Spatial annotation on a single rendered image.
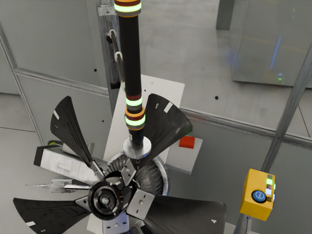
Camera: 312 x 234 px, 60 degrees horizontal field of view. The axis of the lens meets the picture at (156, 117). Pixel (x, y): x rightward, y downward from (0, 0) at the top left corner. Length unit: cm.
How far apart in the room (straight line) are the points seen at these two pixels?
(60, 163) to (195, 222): 56
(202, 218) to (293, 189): 97
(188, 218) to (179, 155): 62
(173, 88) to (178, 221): 49
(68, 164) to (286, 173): 115
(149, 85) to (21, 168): 189
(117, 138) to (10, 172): 176
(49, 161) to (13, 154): 176
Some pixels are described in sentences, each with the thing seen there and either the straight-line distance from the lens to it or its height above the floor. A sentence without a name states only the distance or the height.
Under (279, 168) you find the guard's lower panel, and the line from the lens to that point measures 165.
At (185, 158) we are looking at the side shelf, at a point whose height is 86.
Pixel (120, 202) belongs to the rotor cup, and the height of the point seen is 124.
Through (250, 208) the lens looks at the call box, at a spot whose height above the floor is 104.
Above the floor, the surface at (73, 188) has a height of 110.
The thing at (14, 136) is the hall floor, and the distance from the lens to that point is 310.
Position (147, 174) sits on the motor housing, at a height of 118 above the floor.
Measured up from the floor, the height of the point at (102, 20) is 155.
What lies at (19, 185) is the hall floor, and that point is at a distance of 264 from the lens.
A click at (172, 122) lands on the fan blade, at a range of 79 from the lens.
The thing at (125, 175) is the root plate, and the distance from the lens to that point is 89.
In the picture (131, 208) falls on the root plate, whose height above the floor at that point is 119.
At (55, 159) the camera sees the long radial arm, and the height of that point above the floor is 113.
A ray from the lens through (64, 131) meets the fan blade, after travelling 98.
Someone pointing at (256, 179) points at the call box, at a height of 107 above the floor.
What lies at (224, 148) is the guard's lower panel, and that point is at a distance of 160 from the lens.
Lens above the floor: 195
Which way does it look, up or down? 41 degrees down
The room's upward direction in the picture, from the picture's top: straight up
